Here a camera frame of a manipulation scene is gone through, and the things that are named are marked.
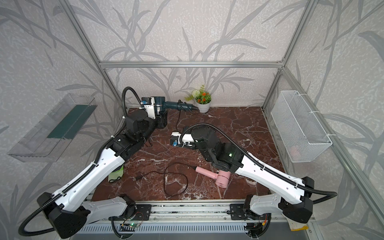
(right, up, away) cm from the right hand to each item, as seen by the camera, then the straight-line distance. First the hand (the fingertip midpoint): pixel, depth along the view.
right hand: (195, 121), depth 64 cm
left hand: (-16, +5, +6) cm, 17 cm away
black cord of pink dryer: (-18, -28, +23) cm, 41 cm away
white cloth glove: (+47, -49, +5) cm, 68 cm away
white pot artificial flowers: (+3, +15, +41) cm, 44 cm away
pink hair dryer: (+14, -31, +16) cm, 37 cm away
